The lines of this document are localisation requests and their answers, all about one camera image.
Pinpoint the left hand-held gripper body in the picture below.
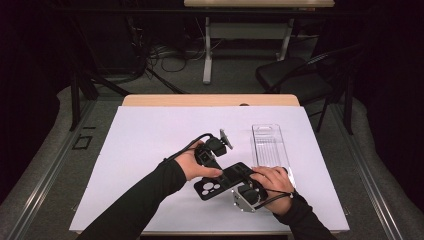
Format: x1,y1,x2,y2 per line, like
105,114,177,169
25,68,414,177
194,128,234,166

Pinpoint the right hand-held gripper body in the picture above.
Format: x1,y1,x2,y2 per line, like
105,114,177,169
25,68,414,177
231,179,269,213

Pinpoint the clear plastic tray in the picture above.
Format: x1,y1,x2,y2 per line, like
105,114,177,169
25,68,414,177
250,123,297,188

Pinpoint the person's left hand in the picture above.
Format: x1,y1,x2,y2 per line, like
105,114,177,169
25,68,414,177
174,139,224,182

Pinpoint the person's right hand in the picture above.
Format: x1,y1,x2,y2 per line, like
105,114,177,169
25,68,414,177
250,165,296,216

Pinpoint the white board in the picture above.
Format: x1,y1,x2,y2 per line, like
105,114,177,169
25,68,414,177
68,105,350,234

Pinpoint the white-legged desk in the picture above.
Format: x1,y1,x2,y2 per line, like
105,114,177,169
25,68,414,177
183,0,336,85

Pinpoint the black chair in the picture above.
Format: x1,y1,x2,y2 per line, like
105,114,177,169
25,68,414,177
255,43,364,134

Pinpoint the black metal stand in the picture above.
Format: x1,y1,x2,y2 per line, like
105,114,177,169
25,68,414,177
68,13,133,132

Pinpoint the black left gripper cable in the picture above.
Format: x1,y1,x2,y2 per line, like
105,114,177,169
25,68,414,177
162,132,214,163

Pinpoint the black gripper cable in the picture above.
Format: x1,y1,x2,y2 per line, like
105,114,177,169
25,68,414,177
254,187,297,211
162,132,214,163

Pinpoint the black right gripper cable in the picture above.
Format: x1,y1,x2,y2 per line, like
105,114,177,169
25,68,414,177
254,187,297,211

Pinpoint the bundle of floor cables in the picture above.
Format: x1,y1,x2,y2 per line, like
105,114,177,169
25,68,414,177
131,16,209,94

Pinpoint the metal floor rail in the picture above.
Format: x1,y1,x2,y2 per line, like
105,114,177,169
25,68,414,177
329,102,405,240
8,99,98,240

